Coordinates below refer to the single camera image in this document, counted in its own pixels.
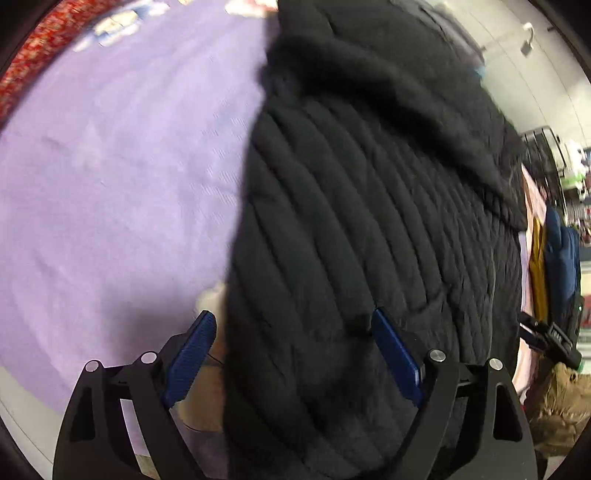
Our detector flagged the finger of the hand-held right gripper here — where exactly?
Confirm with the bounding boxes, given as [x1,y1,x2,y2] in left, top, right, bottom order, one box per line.
[517,313,552,350]

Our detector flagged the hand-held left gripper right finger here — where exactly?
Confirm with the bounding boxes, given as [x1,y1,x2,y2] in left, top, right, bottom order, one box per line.
[370,308,539,480]

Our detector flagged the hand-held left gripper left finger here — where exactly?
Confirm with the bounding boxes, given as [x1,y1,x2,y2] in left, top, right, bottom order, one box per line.
[53,310,218,480]

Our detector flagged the black quilted jacket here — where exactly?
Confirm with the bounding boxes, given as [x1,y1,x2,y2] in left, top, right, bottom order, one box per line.
[222,0,529,480]

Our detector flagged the pink blanket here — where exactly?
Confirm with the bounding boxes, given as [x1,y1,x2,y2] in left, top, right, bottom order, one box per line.
[515,166,546,402]

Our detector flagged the yellow folded cloth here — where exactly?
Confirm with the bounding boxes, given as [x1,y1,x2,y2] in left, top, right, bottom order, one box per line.
[527,217,550,319]

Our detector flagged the purple floral bedsheet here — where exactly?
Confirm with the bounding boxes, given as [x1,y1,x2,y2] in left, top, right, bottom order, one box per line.
[0,0,282,478]

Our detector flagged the cluttered display shelf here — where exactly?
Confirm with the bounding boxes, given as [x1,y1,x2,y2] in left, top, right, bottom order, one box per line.
[558,138,591,232]

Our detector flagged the black metal rack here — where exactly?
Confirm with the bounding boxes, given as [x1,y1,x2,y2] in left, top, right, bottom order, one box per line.
[522,127,568,185]

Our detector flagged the red patterned cloth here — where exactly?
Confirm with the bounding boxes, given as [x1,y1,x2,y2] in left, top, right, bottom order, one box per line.
[0,0,121,125]

